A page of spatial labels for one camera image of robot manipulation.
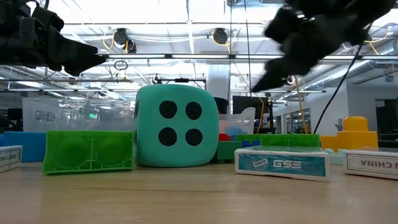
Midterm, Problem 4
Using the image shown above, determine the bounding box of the black gantry frame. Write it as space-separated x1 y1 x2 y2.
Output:
156 78 208 91

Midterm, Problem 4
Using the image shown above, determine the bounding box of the yellow toy block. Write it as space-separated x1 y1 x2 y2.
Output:
320 116 379 153

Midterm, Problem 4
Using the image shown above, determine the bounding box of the clear plastic bin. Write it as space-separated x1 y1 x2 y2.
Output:
21 98 136 133
218 107 256 141

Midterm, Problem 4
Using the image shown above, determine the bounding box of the teal foam die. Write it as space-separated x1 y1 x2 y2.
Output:
134 83 220 168

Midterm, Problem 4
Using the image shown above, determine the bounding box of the white building column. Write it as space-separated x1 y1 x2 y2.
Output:
207 64 231 100

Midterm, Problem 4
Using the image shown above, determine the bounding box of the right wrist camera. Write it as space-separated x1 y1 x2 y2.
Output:
264 7 304 44

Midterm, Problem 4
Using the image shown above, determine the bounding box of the pale teal toy block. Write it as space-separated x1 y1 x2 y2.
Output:
323 148 345 166

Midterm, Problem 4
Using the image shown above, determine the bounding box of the teal playing card deck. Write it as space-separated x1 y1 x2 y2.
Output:
234 146 331 183

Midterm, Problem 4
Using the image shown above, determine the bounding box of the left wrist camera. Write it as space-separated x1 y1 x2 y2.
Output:
30 5 65 32

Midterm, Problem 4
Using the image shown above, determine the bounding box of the yellow hanging cord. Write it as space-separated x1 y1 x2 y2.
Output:
294 77 309 134

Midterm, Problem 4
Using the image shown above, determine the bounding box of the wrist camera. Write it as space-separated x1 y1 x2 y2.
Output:
30 5 65 32
264 7 304 44

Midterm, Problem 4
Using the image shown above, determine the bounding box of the thin black hanging cable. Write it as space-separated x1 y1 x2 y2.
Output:
243 0 253 97

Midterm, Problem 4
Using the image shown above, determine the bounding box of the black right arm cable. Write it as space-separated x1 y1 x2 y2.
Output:
313 23 373 134

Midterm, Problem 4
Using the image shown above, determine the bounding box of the black monitor screen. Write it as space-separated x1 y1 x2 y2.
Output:
232 95 270 130

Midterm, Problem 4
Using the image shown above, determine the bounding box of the blue rounded toy block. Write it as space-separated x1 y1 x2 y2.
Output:
0 131 47 163

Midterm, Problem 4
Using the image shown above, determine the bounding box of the small dark green toy block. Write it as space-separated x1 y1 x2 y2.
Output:
214 141 243 164

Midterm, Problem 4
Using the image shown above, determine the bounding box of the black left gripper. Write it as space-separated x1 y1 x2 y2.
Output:
0 0 106 77

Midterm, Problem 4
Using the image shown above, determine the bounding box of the silver ceiling duct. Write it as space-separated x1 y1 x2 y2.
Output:
310 60 398 91

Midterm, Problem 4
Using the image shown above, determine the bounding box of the long dark blue toy block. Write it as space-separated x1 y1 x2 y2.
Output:
241 139 261 148

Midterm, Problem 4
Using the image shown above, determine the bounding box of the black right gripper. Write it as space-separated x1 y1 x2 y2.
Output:
252 12 371 93

